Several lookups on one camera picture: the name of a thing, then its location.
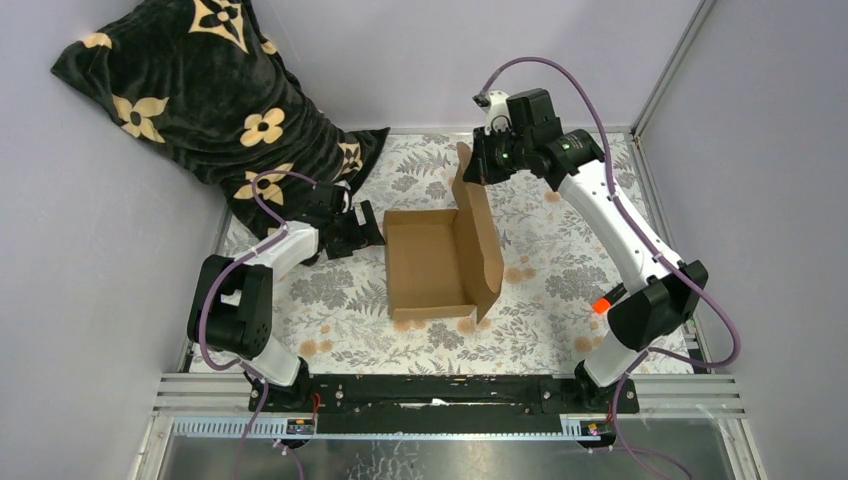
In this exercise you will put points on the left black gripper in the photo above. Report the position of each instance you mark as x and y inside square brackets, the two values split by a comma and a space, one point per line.
[366, 234]

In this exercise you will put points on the black floral plush blanket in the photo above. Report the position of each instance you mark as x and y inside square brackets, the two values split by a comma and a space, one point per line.
[199, 83]

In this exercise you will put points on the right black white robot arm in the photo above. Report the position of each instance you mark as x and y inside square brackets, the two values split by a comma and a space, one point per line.
[659, 284]

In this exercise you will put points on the black orange-tipped marker pen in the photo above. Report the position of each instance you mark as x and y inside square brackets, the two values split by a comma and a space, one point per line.
[609, 299]

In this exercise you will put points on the aluminium frame rail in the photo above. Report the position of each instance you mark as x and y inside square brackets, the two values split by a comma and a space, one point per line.
[216, 405]

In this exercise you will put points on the brown cardboard box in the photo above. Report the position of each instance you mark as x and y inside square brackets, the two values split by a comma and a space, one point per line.
[444, 263]

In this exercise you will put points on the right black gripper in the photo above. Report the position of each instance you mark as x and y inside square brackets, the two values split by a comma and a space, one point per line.
[479, 170]

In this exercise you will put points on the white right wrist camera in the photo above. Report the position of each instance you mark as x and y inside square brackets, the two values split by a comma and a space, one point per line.
[494, 104]

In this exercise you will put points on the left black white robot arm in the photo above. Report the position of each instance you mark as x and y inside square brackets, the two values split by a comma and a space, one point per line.
[233, 301]

